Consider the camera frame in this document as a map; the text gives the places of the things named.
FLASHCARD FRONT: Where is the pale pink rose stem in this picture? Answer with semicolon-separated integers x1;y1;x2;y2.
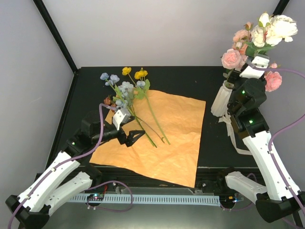
221;49;247;79

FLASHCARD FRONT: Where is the light blue flower stem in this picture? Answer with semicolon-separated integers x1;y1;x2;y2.
106;79;163;142

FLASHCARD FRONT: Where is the yellow flower stem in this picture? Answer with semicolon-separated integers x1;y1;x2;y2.
122;67;171;145

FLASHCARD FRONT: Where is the peach cream rose stem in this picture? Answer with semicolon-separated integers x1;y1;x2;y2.
232;22;254;56

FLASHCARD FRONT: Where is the orange wrapping paper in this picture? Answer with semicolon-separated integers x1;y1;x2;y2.
90;90;206;177

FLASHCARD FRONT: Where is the small blue flower stem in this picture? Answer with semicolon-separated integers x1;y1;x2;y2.
100;73;128;107

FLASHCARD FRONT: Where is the cream ribbon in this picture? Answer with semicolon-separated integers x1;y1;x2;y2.
218;114;252;156

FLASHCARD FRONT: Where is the white rose stem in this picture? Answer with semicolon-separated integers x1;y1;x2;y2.
244;12;298;57

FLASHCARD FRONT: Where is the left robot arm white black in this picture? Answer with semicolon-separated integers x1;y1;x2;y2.
5;110;145;229

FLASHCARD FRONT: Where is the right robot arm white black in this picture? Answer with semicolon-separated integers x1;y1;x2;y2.
216;66;305;223

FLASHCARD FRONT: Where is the white ribbed vase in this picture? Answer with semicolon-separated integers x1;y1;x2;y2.
211;80;233;117

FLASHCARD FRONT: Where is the red brown flower stem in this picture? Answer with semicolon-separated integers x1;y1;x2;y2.
104;95;165;143

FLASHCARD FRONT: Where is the left circuit board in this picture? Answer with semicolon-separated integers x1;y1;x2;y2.
87;193;104;201

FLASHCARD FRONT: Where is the circuit board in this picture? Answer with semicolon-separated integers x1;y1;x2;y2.
224;196;244;203
87;193;104;201

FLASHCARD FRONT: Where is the right circuit board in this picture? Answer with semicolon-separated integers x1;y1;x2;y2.
224;196;244;203

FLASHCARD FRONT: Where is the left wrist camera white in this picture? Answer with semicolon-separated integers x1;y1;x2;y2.
112;108;131;131

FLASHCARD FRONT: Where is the light blue cable duct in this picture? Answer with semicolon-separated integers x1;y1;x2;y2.
69;193;221;207

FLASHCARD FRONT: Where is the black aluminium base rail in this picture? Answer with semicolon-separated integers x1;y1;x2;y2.
35;166;263;195

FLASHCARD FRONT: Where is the right black frame post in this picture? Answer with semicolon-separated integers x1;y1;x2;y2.
273;0;290;15

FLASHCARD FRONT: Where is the black frame post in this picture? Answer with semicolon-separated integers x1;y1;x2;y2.
33;0;78;73
273;0;290;15

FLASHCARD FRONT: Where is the left black frame post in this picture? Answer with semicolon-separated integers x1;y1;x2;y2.
33;0;78;73

